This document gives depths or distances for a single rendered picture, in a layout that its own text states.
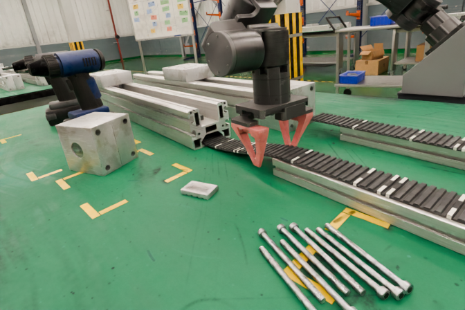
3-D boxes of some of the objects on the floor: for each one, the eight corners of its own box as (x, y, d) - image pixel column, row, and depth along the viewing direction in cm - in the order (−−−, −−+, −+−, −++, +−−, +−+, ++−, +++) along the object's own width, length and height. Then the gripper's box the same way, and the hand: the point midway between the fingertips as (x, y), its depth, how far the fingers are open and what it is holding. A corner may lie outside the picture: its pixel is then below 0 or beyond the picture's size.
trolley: (427, 97, 346) (439, 4, 311) (424, 111, 304) (437, 4, 270) (337, 95, 403) (338, 15, 368) (324, 106, 361) (324, 17, 326)
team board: (138, 86, 658) (117, -11, 591) (153, 81, 700) (135, -9, 633) (195, 85, 592) (179, -24, 525) (207, 80, 634) (194, -21, 567)
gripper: (254, 71, 39) (261, 178, 44) (315, 59, 45) (314, 153, 50) (224, 69, 44) (233, 165, 49) (281, 59, 51) (284, 144, 56)
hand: (274, 153), depth 49 cm, fingers open, 8 cm apart
